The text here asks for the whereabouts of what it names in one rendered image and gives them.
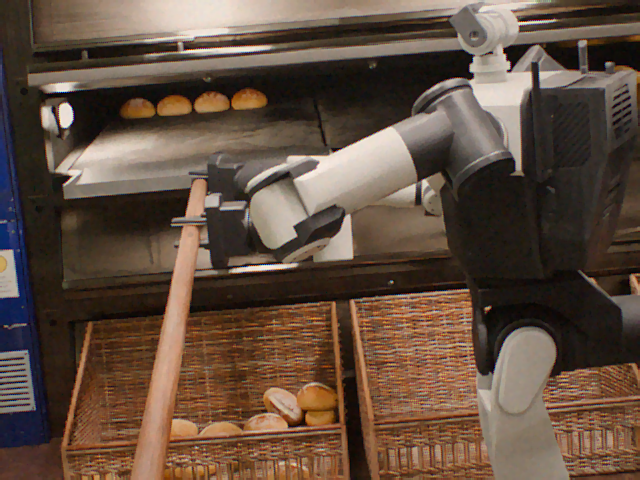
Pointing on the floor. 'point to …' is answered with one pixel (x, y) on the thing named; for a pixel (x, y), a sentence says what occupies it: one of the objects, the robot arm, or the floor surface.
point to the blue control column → (22, 430)
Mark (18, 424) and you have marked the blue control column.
